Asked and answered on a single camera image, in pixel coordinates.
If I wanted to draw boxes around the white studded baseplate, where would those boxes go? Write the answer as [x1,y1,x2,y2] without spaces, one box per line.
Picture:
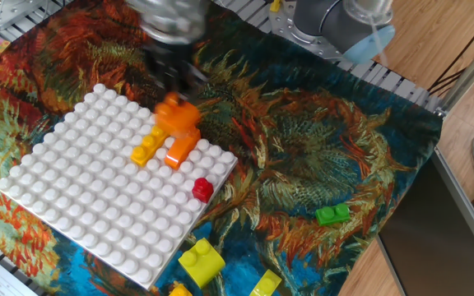
[0,82,239,290]

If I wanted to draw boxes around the orange two-stud block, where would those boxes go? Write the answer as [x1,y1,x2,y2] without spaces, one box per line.
[153,91,202,137]

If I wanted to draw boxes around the aluminium frame beam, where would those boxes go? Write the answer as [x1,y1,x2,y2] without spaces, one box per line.
[434,35,474,120]

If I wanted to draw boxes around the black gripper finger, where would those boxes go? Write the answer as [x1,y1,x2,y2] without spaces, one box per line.
[148,61,180,98]
[177,65,211,102]

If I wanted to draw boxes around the white zip tie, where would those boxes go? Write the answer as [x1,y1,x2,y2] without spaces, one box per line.
[368,14,388,67]

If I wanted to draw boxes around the slim yellow four-stud block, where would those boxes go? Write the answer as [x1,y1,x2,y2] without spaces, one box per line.
[130,125,170,168]

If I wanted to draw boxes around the slim orange sloped block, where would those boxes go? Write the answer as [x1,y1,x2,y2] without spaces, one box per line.
[165,127,202,170]

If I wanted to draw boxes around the perforated metal plate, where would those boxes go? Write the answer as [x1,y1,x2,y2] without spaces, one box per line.
[0,0,63,32]

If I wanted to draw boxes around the colourful sunflower pattern rug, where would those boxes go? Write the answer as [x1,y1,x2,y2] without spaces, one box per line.
[0,0,444,296]

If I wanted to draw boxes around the large lime two-stud block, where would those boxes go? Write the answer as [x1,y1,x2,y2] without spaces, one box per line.
[178,238,226,289]

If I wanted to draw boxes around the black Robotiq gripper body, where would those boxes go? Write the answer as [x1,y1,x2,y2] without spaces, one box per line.
[146,39,199,79]

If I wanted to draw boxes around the white and silver wrist adapter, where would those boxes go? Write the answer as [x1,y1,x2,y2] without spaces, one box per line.
[125,0,211,46]

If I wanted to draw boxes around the black monitor panel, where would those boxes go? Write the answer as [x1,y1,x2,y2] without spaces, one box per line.
[375,146,474,296]

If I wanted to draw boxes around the large yellow four-stud block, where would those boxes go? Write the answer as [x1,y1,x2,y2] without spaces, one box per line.
[168,282,194,296]

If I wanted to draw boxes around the small red block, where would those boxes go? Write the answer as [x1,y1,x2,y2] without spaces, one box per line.
[192,177,216,204]

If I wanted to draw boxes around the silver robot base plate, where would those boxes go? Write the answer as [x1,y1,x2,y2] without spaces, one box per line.
[267,2,345,62]

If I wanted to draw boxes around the black floor cables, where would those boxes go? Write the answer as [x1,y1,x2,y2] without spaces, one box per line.
[428,7,474,96]

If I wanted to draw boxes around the small green two-stud block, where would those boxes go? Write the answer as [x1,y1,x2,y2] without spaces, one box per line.
[314,202,351,227]

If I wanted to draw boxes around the small lime single-stud block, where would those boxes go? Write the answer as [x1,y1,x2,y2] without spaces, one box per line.
[249,269,283,296]

